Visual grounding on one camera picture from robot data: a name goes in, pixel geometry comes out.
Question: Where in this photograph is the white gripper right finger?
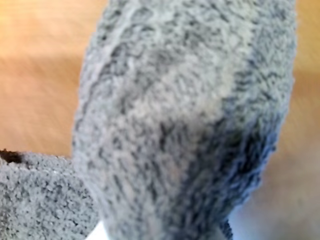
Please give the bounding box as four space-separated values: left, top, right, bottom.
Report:
219 203 255 240

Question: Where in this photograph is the grey terry cloth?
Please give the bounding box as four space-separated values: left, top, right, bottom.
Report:
0 0 298 240

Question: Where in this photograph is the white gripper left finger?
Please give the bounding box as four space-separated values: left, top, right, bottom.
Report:
86 219 111 240

